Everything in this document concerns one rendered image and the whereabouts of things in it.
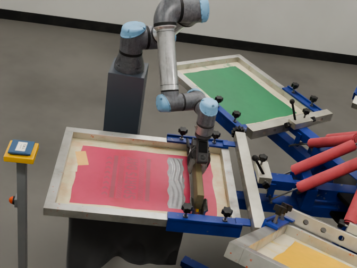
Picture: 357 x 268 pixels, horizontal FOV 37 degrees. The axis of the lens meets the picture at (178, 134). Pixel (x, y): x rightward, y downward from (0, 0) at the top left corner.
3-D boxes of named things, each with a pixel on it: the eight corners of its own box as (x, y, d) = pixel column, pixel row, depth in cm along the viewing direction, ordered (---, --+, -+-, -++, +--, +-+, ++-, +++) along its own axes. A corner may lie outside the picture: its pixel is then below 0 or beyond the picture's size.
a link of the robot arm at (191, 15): (138, 29, 271) (179, -11, 220) (166, 28, 276) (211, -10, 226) (141, 52, 270) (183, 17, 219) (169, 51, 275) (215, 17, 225)
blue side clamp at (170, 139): (165, 150, 260) (167, 139, 257) (165, 144, 265) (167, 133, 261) (226, 157, 263) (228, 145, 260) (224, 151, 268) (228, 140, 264)
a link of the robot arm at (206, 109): (213, 95, 224) (222, 106, 218) (209, 117, 230) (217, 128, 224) (196, 96, 221) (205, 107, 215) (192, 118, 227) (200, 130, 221)
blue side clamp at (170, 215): (165, 231, 214) (168, 218, 210) (165, 222, 218) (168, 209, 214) (239, 237, 217) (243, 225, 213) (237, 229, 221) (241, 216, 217)
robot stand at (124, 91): (98, 227, 343) (114, 57, 278) (126, 232, 343) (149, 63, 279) (92, 248, 328) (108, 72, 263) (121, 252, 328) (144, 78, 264)
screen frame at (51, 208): (43, 215, 209) (43, 207, 207) (66, 133, 258) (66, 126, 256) (240, 234, 217) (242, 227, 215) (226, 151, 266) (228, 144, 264)
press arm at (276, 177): (253, 187, 238) (256, 178, 235) (251, 179, 243) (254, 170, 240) (291, 191, 240) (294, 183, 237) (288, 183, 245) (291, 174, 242)
